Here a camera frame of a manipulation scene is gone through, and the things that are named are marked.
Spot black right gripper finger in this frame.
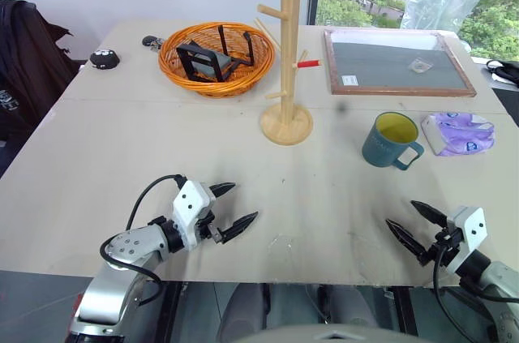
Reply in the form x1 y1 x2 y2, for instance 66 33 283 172
384 218 431 267
410 199 449 229

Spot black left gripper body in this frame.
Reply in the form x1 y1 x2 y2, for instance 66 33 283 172
196 210 226 245

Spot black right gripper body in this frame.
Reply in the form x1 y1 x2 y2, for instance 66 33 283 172
428 227 464 268

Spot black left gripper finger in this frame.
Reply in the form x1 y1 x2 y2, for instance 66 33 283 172
218 211 260 244
208 182 238 199

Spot wooden mug tree stand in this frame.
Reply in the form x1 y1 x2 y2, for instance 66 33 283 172
254 0 323 146

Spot grey rounded robot leg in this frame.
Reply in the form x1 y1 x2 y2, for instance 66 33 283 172
323 284 391 330
220 283 269 343

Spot teal mug with yellow inside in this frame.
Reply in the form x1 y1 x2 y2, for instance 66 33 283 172
361 111 426 172

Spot purple tissue packet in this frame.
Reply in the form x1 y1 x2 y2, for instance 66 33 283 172
419 111 497 158

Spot orange wicker basket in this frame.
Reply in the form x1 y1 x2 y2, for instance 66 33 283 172
157 22 278 99

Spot grey robot torso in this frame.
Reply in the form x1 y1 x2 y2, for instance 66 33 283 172
233 321 417 343

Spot black bent metal stand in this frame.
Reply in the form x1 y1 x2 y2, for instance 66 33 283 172
217 24 257 76

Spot wood-framed grey board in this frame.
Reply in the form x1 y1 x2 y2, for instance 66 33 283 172
323 28 478 97

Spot small clear plastic bag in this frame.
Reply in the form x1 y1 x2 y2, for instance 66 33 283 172
408 56 432 74

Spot small black key fob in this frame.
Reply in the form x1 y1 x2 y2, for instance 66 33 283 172
141 35 165 53

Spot black round gadget white dots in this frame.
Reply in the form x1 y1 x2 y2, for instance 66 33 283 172
88 48 122 71

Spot large clear plastic bag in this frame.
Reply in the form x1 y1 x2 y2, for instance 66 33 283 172
400 0 488 32

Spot black jacket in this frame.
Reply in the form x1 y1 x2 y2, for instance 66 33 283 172
0 0 84 148

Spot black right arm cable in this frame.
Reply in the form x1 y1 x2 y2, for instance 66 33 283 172
431 244 519 340

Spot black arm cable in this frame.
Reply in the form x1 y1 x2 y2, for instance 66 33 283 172
431 244 519 340
99 174 187 284

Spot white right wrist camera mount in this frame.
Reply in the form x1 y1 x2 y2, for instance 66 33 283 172
447 205 488 276

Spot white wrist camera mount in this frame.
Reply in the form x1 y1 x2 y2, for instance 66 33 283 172
171 180 217 251
447 205 488 276

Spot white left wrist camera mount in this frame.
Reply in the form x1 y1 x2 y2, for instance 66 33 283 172
171 180 217 251

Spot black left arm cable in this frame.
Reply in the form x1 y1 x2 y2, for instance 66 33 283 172
99 174 187 284

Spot black square frame holder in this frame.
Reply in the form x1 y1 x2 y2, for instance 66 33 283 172
175 41 233 84

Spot black bag with strap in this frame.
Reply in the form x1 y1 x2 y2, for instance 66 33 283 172
485 58 519 87

